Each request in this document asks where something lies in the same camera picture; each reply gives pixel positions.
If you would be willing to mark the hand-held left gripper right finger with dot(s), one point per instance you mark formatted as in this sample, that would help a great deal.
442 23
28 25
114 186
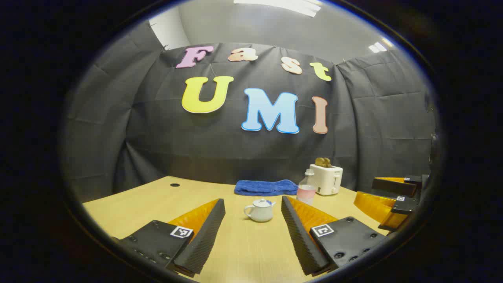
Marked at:
298 236

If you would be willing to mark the white toaster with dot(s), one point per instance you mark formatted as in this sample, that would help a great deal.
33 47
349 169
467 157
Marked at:
328 181

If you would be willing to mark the blue towel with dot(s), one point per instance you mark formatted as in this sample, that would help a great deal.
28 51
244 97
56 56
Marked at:
265 187

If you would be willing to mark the clear water bottle pink label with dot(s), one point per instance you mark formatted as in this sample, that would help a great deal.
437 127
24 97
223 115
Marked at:
306 193

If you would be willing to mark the small ceiling light panel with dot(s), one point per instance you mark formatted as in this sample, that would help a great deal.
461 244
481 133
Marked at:
377 47

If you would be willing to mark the brown toast slices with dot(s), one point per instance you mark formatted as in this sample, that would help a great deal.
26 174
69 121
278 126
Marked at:
323 162

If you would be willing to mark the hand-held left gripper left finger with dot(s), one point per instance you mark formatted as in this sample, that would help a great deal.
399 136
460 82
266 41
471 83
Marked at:
208 236

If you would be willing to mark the long ceiling light panel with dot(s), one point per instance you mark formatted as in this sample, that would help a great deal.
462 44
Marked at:
283 6

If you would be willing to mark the black backdrop cloth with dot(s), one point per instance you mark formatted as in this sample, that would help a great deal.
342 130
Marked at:
220 145

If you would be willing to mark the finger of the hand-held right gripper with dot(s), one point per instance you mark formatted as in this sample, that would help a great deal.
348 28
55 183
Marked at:
395 187
404 205

